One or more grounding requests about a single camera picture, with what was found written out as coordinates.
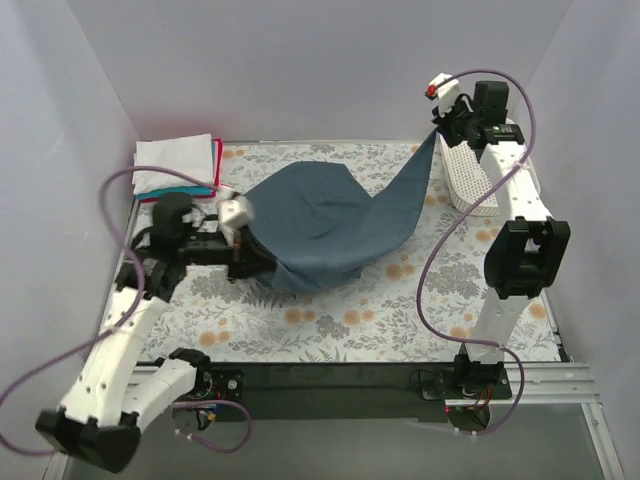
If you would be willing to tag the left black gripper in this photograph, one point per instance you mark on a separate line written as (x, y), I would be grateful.
(239, 258)

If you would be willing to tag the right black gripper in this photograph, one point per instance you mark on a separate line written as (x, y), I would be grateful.
(447, 126)

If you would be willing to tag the blue grey t shirt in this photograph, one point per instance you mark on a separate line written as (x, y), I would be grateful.
(323, 228)

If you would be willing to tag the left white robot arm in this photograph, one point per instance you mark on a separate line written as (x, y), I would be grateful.
(100, 420)

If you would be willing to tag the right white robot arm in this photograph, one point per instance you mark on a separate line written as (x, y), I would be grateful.
(525, 256)

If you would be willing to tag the white plastic basket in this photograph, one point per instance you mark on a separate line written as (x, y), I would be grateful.
(467, 180)

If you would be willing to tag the teal folded t shirt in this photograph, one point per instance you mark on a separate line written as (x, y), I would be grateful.
(175, 192)

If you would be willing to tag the white folded t shirt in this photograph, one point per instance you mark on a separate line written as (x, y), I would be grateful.
(192, 156)

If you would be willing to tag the floral table mat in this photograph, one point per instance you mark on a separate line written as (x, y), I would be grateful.
(415, 304)

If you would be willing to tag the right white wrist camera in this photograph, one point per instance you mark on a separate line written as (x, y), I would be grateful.
(444, 91)

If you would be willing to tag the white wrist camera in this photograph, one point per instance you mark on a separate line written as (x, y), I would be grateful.
(234, 214)
(444, 91)

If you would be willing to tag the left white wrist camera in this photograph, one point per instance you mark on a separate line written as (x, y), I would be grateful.
(234, 214)

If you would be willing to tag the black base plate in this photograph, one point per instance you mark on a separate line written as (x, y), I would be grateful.
(318, 391)

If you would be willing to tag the aluminium frame rail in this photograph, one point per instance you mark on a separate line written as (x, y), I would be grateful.
(545, 382)

